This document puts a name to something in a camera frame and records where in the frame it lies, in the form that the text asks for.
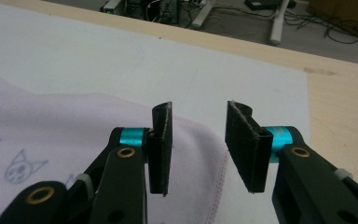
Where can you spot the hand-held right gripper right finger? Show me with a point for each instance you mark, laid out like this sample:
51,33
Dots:
248,155

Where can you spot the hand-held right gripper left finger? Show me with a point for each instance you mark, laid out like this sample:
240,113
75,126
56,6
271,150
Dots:
160,155

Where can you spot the lavender towel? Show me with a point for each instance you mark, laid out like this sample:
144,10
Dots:
59,124

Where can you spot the white grid foam mat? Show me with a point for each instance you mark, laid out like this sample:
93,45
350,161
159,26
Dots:
105,56

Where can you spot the white metal stand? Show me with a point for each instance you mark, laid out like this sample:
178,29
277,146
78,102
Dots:
276,28

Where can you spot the black computer tower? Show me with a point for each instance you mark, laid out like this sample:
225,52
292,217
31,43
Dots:
169,12
136,7

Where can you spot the black flat box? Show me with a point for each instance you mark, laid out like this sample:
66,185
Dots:
267,3

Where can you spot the small white box green light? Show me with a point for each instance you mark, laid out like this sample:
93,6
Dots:
112,6

